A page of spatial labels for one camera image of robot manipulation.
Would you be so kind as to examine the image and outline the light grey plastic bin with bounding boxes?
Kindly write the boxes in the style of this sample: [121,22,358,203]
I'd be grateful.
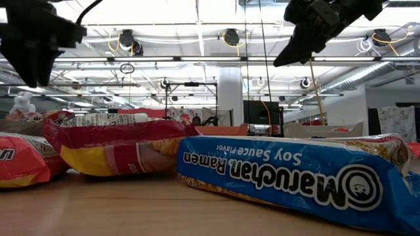
[283,121,364,139]

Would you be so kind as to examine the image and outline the long ceiling light bar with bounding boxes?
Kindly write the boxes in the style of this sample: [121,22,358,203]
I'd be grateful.
[54,56,377,64]

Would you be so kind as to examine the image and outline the thin yellow cable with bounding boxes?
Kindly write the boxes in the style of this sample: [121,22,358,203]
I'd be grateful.
[260,100,272,136]

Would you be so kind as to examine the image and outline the grey cloth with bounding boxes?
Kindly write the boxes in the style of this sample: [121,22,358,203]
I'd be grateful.
[201,108,233,127]

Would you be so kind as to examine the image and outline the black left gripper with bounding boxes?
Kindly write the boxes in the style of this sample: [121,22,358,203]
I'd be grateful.
[0,0,87,89]

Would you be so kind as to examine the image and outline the yellow hanging cable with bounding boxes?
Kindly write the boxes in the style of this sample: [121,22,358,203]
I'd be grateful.
[308,58,326,127]

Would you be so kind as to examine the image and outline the red beef ramen pack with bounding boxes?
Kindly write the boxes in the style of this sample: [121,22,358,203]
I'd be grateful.
[5,109,77,128]
[41,113,200,177]

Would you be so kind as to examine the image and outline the black hanging wire loop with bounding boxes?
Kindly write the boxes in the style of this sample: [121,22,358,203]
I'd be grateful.
[119,62,136,75]

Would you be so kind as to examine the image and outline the black ceiling cable reel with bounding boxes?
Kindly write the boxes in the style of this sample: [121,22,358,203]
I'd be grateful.
[222,28,241,47]
[371,28,392,47]
[118,28,136,50]
[131,39,144,56]

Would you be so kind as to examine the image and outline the white pillar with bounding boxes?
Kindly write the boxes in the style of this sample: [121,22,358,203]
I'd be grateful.
[217,67,245,127]

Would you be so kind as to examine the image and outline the orange plastic bin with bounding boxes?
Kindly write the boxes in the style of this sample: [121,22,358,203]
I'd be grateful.
[196,123,249,137]

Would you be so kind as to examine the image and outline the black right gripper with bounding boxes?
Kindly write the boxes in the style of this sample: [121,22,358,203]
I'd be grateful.
[272,0,385,68]

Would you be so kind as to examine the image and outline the black panel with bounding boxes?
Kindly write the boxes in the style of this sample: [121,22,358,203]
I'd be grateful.
[367,107,381,137]

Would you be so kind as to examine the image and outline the black monitor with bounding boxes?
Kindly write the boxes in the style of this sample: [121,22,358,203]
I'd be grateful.
[243,100,282,136]

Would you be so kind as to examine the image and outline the white figure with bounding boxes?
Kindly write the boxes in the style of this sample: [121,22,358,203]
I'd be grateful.
[9,90,37,114]

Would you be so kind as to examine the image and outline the thin black hanging cable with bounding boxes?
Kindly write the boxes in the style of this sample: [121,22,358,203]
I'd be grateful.
[243,0,251,134]

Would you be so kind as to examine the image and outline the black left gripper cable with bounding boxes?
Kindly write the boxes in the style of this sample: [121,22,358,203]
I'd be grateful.
[75,0,104,26]

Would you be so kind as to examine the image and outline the blue soy sauce ramen pack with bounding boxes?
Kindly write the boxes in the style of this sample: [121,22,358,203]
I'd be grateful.
[176,132,420,234]

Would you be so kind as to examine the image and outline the floral cloth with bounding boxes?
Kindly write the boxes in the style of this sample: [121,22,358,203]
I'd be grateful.
[377,105,417,148]
[166,106,206,127]

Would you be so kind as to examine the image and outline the silver ventilation duct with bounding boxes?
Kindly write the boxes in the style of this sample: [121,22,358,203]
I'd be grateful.
[320,60,420,94]

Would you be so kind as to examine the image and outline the black background frame rig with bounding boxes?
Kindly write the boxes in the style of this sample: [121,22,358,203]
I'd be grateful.
[164,81,219,127]

